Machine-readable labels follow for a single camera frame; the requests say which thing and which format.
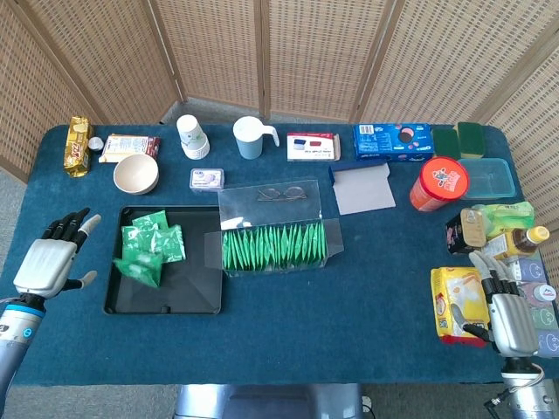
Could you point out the pastel smiley face pack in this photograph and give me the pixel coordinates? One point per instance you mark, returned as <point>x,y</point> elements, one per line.
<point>535,270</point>

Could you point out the white box red blue print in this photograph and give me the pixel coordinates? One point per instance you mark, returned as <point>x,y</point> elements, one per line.
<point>312,147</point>

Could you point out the yellow snack bag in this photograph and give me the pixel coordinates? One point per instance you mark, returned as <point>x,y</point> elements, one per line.
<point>450,297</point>

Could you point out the light green wipes pack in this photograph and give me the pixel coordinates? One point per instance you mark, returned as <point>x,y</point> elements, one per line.
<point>511,216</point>

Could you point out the blue cookie box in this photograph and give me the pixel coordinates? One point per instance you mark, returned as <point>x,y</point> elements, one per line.
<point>388,142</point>

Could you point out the small silver round tin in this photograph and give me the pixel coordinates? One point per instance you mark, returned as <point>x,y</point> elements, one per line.
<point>95,144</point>

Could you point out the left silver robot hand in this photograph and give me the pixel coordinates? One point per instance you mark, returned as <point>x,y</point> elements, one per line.
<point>43,266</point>

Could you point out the open blue white cardboard box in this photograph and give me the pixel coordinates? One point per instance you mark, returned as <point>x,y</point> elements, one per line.
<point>364,194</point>

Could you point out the white printed paper cup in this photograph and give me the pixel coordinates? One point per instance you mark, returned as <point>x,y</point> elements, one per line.
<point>192,135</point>

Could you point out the red white snack packet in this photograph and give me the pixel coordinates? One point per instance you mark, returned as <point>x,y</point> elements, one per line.
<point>126,146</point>

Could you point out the teal clear plastic container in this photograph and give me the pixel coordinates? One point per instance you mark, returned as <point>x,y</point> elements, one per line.
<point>491,179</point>

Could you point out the orange canister red lid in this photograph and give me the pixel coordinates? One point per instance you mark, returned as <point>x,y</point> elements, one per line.
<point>441,179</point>

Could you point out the dark green scouring pad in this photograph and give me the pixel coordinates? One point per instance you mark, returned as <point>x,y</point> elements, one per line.
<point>444,144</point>

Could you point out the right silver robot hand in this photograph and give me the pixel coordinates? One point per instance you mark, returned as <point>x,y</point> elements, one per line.
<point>513,325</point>

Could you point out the beige bowl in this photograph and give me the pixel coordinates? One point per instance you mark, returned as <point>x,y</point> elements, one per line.
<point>135,174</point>

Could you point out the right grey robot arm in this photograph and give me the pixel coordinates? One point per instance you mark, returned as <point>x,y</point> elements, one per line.
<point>524,393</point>

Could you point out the black plastic tray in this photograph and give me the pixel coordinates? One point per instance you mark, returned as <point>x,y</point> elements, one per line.
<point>192,288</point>

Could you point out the clear plastic water bottle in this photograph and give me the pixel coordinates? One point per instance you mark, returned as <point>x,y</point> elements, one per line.
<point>545,292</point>

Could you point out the gold tin can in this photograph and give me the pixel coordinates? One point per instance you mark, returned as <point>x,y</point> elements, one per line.
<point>474,227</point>

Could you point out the yellow bottle yellow cap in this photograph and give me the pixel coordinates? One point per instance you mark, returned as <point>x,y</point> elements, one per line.
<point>513,242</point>

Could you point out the dark frame eyeglasses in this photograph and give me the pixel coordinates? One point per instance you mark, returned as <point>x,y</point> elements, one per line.
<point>294,192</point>

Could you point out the green and yellow sponge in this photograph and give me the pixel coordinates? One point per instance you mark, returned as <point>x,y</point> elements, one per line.
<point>471,139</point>

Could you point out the blue carpet table cover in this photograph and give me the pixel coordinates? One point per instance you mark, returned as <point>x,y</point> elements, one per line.
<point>305,327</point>

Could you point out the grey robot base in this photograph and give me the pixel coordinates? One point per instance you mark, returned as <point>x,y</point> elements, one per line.
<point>262,403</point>

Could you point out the clear box of green packets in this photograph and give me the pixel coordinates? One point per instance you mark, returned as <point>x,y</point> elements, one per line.
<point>336,238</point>

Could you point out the gold biscuit package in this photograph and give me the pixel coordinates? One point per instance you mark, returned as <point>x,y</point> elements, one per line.
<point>77,148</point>

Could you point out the wicker folding screen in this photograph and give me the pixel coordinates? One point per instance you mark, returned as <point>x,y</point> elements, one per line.
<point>314,57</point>

